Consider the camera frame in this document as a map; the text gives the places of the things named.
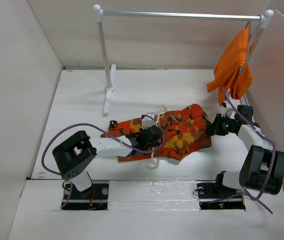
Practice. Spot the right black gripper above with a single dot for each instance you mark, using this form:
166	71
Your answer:
215	127

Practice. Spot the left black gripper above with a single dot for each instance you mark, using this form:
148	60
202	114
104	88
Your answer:
155	144

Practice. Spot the orange camouflage trousers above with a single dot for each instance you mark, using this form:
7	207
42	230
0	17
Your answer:
184	133

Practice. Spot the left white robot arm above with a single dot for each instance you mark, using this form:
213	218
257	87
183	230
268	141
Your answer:
74	154

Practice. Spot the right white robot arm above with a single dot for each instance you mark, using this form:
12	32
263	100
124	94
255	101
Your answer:
263	167

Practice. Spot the orange cloth on hanger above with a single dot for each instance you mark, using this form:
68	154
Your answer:
232	74

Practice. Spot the grey hanger holding cloth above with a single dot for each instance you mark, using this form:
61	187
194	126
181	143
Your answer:
254	35

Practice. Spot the white foam block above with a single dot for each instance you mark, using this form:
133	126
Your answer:
153	195

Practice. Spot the white metal clothes rack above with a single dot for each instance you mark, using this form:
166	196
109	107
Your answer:
110	70

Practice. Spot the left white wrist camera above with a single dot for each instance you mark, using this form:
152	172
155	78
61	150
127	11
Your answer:
148	120

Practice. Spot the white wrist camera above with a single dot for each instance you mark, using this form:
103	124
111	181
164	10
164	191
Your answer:
227	110
148	120

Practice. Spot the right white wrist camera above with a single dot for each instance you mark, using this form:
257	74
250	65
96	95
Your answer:
227	110

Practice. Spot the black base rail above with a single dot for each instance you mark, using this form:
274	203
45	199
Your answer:
210	196

